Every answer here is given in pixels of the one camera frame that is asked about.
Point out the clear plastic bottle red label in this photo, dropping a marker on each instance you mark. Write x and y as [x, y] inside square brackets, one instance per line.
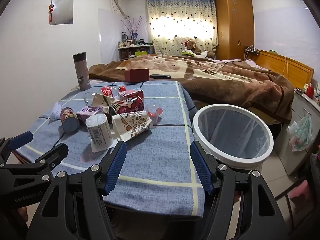
[106, 91]

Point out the wooden wardrobe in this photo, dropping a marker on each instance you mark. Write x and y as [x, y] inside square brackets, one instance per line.
[233, 25]

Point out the red jelly cup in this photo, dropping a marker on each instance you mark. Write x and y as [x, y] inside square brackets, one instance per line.
[155, 113]

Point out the white tissue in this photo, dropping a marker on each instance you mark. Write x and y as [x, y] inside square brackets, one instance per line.
[55, 111]

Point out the red container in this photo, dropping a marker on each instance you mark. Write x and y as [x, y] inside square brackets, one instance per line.
[310, 91]

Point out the black remote control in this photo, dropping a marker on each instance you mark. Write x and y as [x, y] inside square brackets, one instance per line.
[160, 76]

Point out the purple drink carton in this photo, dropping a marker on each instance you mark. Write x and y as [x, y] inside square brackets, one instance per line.
[90, 112]

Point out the red cartoon drink can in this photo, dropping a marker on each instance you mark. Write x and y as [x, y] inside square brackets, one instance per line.
[130, 106]

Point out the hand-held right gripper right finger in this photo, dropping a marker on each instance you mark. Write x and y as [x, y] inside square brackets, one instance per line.
[202, 170]

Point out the power strip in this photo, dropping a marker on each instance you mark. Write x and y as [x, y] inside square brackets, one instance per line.
[251, 49]

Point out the blue plaid tablecloth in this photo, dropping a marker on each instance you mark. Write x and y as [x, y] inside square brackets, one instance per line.
[160, 155]

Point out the hanging plastic bag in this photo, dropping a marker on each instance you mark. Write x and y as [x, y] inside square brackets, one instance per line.
[301, 133]

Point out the patterned window curtain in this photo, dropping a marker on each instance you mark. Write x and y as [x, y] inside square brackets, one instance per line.
[180, 25]

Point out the wooden headboard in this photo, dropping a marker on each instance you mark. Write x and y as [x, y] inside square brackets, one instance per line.
[280, 65]

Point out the air conditioner pipe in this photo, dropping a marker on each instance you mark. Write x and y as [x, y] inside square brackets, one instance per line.
[120, 5]

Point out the vase of branches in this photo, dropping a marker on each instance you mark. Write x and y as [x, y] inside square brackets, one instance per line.
[135, 27]

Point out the green box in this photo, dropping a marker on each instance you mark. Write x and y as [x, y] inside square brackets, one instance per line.
[187, 53]

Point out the beige paper packet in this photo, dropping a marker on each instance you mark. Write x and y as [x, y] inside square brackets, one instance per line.
[100, 101]

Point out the silver wall poster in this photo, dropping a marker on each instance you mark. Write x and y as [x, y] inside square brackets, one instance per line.
[61, 11]

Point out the pink milk carton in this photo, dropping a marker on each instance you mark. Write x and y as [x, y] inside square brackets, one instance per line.
[130, 94]

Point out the red hanging ornament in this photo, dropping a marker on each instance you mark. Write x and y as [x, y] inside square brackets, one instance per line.
[51, 11]

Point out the pink pillow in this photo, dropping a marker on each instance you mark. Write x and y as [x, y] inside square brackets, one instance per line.
[250, 62]

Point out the grey thermos flask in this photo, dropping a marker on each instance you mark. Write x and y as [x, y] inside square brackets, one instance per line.
[81, 72]

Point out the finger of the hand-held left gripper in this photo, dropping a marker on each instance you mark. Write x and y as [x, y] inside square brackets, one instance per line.
[22, 138]
[56, 152]

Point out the white labelled paper cup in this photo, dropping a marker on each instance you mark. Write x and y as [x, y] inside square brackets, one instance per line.
[98, 132]

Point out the grey nightstand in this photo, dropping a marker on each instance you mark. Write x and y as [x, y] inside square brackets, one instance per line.
[295, 110]

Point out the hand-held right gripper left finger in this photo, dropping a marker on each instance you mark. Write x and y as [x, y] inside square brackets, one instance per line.
[116, 166]

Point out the brown printed blanket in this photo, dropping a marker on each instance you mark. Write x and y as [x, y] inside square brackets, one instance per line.
[225, 87]

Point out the pink stool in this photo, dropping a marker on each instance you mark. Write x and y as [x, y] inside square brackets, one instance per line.
[300, 191]

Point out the cluttered shelf unit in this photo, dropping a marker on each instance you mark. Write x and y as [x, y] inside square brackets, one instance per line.
[132, 51]

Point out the white waste bin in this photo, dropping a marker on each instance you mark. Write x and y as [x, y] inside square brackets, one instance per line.
[250, 155]

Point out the brown teddy bear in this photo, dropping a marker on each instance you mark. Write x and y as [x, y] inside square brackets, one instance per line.
[192, 46]

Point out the dark red box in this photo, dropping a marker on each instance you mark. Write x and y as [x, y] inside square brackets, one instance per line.
[136, 75]

